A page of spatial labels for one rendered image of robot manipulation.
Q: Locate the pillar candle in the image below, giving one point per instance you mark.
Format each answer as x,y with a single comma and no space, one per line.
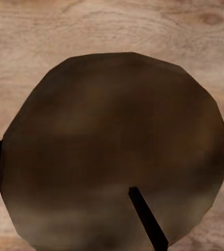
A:
112,152

